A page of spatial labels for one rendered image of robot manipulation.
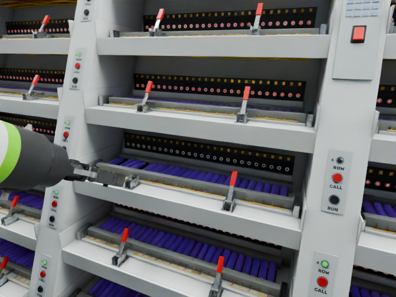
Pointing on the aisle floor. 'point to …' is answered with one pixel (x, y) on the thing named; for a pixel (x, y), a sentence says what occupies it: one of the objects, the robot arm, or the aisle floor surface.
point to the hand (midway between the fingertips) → (111, 178)
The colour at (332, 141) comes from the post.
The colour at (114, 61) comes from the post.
